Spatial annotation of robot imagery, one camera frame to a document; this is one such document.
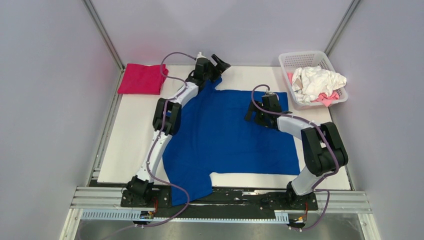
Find pink crumpled t-shirt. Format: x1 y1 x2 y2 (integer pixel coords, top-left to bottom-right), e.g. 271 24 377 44
286 72 340 108

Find folded red t-shirt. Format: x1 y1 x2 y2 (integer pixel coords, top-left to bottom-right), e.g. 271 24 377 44
117 63 169 95

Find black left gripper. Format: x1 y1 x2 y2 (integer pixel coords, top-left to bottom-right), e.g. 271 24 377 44
202 55 230 84

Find white slotted cable duct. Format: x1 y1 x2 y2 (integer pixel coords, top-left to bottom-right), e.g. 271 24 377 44
80 209 289 224

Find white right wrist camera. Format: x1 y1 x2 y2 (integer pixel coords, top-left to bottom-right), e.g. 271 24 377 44
264 90 278 98

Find blue t-shirt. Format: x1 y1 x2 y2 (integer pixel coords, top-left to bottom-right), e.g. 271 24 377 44
162 80 300 206

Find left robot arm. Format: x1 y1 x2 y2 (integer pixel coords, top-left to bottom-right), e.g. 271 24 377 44
120 52 231 208

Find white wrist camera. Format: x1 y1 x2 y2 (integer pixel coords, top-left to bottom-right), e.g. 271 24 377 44
195 52 209 65
264 90 278 98

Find white plastic laundry basket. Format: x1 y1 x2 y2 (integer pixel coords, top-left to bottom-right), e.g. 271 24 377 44
278 50 348 110

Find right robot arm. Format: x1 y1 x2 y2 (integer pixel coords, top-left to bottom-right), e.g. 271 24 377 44
244 93 349 209

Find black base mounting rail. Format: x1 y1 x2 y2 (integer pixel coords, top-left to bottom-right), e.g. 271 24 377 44
123 185 318 218

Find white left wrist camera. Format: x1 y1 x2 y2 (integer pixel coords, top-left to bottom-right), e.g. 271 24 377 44
195 52 209 65

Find white crumpled t-shirt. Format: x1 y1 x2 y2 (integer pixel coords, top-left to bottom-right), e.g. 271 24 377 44
290 65 347 105

